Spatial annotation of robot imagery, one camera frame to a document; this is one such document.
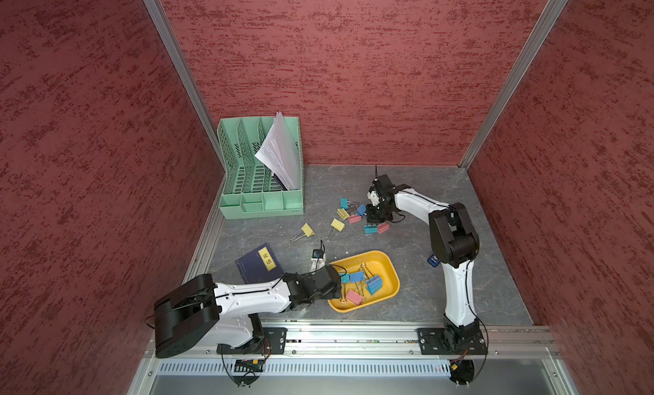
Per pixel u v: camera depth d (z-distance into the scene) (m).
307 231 0.97
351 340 0.76
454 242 0.57
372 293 0.83
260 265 0.89
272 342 0.74
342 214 1.01
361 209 1.02
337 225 1.00
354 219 1.01
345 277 0.85
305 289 0.63
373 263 0.88
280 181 0.97
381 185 0.85
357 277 0.85
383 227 0.98
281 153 0.95
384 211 0.87
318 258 0.76
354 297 0.81
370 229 0.98
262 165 0.90
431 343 0.73
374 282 0.83
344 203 1.05
